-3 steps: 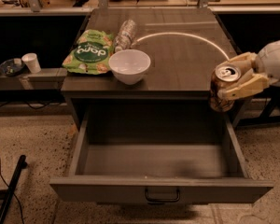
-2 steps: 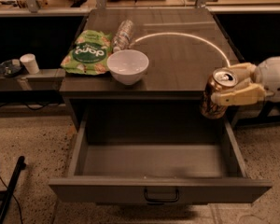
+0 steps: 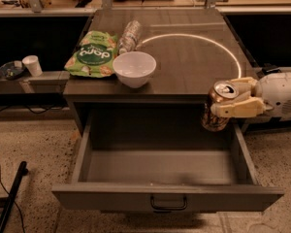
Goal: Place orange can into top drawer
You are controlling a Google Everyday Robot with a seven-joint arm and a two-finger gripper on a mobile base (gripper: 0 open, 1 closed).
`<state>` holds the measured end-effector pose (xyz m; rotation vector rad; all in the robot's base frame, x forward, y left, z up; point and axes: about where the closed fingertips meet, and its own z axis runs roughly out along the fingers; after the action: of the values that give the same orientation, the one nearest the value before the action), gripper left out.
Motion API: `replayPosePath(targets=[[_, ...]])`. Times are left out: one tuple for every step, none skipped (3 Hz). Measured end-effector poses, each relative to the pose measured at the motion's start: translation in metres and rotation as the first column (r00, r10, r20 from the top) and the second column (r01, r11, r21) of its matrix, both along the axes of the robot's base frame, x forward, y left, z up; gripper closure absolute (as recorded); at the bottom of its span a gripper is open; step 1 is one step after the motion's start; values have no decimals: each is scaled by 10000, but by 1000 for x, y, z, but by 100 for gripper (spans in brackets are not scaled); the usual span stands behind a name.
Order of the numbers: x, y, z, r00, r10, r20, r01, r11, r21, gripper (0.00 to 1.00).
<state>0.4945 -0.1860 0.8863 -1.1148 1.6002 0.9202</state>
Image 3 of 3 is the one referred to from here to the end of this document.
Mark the dark round dish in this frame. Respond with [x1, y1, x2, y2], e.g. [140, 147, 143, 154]
[0, 60, 25, 81]

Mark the green chip bag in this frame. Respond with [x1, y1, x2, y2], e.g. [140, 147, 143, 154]
[64, 30, 117, 78]

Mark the orange soda can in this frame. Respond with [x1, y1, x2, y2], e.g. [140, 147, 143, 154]
[201, 81, 239, 132]

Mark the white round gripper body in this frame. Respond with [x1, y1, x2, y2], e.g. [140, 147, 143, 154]
[255, 73, 291, 118]

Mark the black floor cable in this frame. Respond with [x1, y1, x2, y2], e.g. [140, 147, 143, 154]
[0, 145, 26, 233]

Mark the black pole on floor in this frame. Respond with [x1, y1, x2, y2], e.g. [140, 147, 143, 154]
[0, 161, 28, 233]

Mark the grey cabinet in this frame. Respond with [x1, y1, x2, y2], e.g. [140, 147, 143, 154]
[64, 8, 255, 130]

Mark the low grey bench shelf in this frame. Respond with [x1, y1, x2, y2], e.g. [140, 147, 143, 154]
[0, 71, 70, 94]

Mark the open grey top drawer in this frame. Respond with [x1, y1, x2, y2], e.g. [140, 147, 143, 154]
[52, 108, 284, 213]

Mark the white bowl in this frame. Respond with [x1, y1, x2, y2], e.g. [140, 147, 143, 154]
[113, 51, 156, 88]

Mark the white paper cup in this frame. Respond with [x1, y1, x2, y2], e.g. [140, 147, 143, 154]
[22, 55, 43, 77]

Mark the black drawer handle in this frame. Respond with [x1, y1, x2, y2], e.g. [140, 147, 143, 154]
[150, 194, 187, 212]

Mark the clear plastic water bottle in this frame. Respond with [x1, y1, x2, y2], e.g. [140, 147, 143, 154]
[118, 20, 143, 54]

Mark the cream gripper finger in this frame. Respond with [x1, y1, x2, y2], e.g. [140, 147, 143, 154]
[230, 77, 257, 99]
[210, 97, 265, 118]

